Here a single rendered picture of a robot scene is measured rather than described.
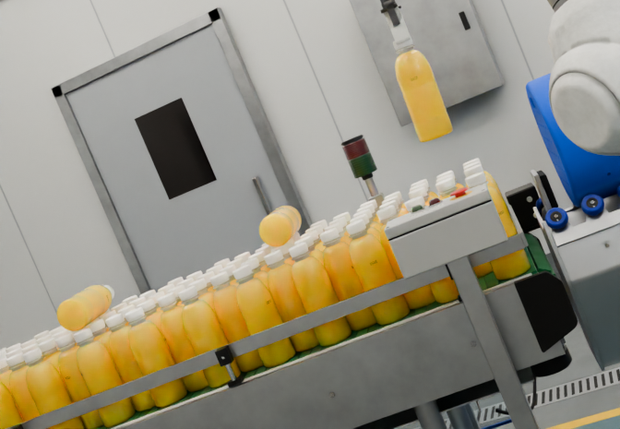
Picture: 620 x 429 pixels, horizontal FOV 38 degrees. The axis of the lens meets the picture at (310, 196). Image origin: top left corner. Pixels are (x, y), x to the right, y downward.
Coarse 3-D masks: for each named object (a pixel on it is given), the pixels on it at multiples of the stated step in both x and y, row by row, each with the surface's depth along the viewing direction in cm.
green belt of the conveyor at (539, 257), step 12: (528, 240) 204; (528, 252) 192; (540, 252) 192; (540, 264) 179; (492, 276) 185; (456, 300) 178; (420, 312) 180; (312, 348) 188; (324, 348) 184; (252, 372) 189; (192, 396) 190; (156, 408) 193; (132, 420) 192
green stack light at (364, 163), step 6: (360, 156) 231; (366, 156) 230; (348, 162) 233; (354, 162) 231; (360, 162) 230; (366, 162) 230; (372, 162) 231; (354, 168) 231; (360, 168) 230; (366, 168) 230; (372, 168) 231; (354, 174) 232; (360, 174) 231
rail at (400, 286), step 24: (480, 264) 175; (384, 288) 179; (408, 288) 178; (312, 312) 182; (336, 312) 181; (264, 336) 184; (288, 336) 183; (192, 360) 187; (216, 360) 186; (144, 384) 189; (72, 408) 192; (96, 408) 192
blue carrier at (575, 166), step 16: (544, 80) 184; (528, 96) 195; (544, 96) 180; (544, 112) 178; (544, 128) 186; (560, 144) 176; (560, 160) 179; (576, 160) 176; (592, 160) 176; (608, 160) 176; (560, 176) 196; (576, 176) 178; (592, 176) 178; (608, 176) 178; (576, 192) 181; (592, 192) 181; (608, 192) 183
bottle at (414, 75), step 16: (400, 48) 181; (400, 64) 181; (416, 64) 180; (400, 80) 182; (416, 80) 180; (432, 80) 181; (416, 96) 180; (432, 96) 180; (416, 112) 181; (432, 112) 180; (416, 128) 183; (432, 128) 181; (448, 128) 181
